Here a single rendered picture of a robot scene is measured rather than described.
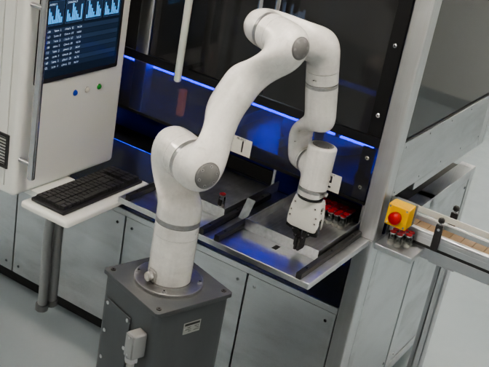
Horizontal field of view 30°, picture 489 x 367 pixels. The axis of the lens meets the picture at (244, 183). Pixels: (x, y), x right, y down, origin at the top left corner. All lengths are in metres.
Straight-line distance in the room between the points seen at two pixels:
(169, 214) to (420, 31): 0.91
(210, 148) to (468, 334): 2.37
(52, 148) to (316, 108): 0.98
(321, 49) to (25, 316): 1.96
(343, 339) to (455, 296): 1.64
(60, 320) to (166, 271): 1.48
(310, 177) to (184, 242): 0.43
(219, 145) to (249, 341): 1.18
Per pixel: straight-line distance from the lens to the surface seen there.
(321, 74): 2.45
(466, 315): 4.54
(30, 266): 3.91
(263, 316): 3.23
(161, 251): 2.42
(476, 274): 2.95
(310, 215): 2.64
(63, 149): 3.11
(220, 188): 3.06
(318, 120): 2.50
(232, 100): 2.30
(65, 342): 3.74
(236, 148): 3.07
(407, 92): 2.75
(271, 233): 2.77
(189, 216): 2.37
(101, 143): 3.26
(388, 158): 2.82
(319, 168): 2.58
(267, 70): 2.30
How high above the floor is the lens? 2.13
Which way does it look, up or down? 23 degrees down
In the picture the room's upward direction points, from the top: 11 degrees clockwise
